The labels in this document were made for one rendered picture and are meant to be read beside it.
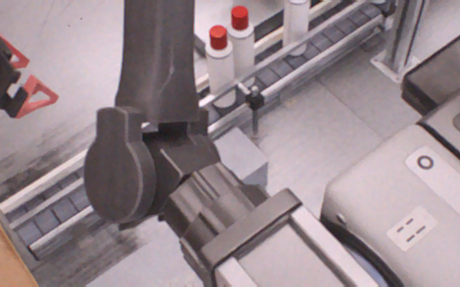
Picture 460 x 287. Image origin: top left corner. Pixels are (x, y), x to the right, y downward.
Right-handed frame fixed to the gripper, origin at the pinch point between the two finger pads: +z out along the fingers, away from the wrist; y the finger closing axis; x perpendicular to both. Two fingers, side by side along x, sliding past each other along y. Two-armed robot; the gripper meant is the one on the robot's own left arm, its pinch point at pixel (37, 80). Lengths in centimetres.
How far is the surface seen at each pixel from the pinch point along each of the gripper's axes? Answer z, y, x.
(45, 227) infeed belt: 15.5, -4.7, 27.6
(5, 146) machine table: 20.7, 20.7, 28.4
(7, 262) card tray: 13.1, -3.8, 37.8
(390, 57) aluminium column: 68, -17, -33
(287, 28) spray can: 48, -3, -25
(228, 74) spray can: 35.2, -5.8, -12.8
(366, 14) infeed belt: 69, -5, -37
